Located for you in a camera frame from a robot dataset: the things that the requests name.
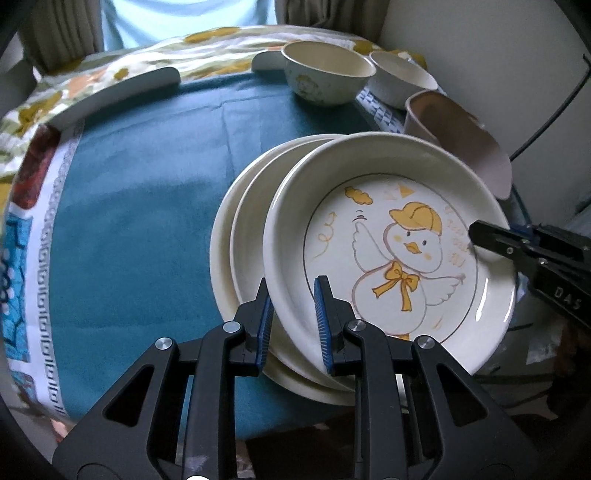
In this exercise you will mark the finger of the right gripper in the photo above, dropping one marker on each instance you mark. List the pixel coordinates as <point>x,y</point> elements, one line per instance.
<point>558,241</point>
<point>521,244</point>

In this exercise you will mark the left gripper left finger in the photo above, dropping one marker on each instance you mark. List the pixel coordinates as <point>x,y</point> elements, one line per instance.
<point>171,415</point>

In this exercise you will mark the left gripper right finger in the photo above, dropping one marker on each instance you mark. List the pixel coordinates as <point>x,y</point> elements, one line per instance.
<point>419,413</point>

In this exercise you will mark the small white ribbed bowl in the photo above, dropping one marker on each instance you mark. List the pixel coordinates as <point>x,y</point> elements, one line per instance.
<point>398,79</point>

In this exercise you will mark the yellow duck cartoon plate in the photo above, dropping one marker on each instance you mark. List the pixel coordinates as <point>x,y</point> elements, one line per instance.
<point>221,267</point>

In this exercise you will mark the brown chipped bowl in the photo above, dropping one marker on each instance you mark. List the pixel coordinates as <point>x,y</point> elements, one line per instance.
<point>436,118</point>

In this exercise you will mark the floral quilt blanket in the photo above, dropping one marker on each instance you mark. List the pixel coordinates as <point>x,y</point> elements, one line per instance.
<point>222,51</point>

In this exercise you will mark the right grey drape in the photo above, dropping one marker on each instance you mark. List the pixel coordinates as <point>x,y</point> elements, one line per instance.
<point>364,18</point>

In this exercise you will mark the left grey drape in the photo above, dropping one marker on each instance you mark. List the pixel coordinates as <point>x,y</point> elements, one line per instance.
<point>57,32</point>

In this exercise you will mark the plain white ribbed plate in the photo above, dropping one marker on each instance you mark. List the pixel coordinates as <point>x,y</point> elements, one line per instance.
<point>246,257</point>

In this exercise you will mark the teal patterned tablecloth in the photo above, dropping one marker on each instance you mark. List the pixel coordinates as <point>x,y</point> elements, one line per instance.
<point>107,234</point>

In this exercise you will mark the light blue curtain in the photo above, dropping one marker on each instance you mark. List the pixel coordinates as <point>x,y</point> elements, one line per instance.
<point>137,23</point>

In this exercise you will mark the cream cartoon bowl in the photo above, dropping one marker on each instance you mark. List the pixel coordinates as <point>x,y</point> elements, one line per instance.
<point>325,74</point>

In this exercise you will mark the duck with cap plate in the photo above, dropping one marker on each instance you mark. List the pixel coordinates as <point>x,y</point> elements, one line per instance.
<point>385,217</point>

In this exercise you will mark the grey drape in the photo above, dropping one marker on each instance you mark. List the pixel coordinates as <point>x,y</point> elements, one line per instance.
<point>57,32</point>
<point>364,18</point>

